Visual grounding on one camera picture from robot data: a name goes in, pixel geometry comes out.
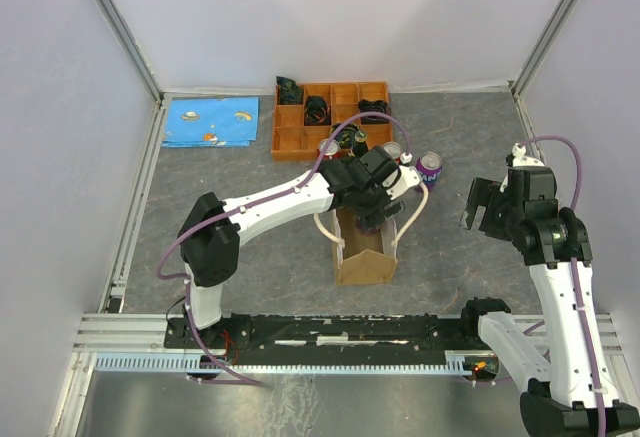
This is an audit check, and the green Perrier glass bottle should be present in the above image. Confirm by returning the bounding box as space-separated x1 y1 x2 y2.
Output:
350 130 369 157

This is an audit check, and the red cola can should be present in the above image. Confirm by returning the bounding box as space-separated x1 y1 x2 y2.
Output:
317 138 341 160
382 141 404 163

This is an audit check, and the canvas tote bag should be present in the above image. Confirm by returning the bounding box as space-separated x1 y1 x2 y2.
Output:
313 183 429 286

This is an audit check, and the purple fanta can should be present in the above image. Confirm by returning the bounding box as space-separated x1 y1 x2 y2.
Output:
355 217 381 235
416 152 443 191

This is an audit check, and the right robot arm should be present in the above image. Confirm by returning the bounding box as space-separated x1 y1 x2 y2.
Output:
458 166 639 436

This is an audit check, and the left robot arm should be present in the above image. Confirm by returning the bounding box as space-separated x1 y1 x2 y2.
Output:
179 146 420 347

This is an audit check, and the rolled dark sock front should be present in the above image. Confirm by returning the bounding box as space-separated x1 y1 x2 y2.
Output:
334 123 360 150

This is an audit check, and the rolled black sock right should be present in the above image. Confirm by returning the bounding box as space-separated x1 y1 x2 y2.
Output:
358 99 390 125

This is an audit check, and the rolled black sock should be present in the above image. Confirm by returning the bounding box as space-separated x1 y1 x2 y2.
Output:
358 99 390 125
304 95 331 126

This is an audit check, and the rolled black sock middle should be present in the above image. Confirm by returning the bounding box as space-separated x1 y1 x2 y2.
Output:
304 95 331 126

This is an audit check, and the orange wooden divider tray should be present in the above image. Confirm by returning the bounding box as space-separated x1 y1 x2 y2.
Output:
271 81 391 162

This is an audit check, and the rolled dark sock back-left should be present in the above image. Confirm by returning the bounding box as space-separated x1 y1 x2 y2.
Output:
276 76 304 105

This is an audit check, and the blue patterned folded cloth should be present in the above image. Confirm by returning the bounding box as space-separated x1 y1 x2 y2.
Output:
162 97 260 148

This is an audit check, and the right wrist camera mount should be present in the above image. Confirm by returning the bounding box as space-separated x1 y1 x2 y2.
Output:
506 142 545 168

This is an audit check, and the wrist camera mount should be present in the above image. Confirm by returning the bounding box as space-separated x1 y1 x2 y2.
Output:
381 152 422 201
506 142 545 168

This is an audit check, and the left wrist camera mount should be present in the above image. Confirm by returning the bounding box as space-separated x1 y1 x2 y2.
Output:
381 152 422 201

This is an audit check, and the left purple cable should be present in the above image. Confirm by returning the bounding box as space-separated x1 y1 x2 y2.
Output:
157 110 415 387

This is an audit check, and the purple cable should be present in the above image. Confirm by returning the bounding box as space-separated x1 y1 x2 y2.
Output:
514 135 609 437
157 110 415 387

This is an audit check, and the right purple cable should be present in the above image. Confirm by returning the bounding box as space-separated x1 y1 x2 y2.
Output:
514 135 609 437

